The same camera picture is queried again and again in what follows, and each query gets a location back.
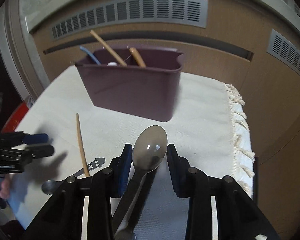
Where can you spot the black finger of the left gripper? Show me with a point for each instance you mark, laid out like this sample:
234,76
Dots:
41,150

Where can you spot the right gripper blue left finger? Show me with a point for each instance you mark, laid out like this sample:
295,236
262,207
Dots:
123,169

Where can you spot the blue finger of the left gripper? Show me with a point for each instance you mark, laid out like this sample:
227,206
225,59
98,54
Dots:
32,139

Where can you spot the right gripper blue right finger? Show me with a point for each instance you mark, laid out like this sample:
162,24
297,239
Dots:
178,167

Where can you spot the small steel smiley spoon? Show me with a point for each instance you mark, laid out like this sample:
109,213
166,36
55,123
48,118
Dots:
96,163

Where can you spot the large steel spoon black handle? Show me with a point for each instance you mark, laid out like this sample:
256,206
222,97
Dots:
148,152

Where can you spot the small dark teaspoon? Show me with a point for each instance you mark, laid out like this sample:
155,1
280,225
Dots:
50,186

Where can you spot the wooden chopstick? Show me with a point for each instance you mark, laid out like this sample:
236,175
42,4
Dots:
81,148
108,48

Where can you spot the white ceramic spoon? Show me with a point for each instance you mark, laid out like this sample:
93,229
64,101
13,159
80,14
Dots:
112,64

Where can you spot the blue plastic spoon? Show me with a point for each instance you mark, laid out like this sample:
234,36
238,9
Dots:
90,54

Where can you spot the wooden spoon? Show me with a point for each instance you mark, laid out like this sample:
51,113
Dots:
137,57

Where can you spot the person's left hand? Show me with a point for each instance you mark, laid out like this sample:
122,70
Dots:
5,188

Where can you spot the white fringed tablecloth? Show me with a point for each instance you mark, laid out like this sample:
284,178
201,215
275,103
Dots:
208,127

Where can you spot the purple plastic utensil bin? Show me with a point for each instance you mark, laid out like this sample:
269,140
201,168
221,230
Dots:
149,92

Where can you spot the long grey vent grille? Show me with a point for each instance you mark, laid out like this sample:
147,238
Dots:
186,12

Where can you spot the small grey vent grille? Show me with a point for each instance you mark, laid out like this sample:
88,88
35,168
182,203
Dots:
283,50

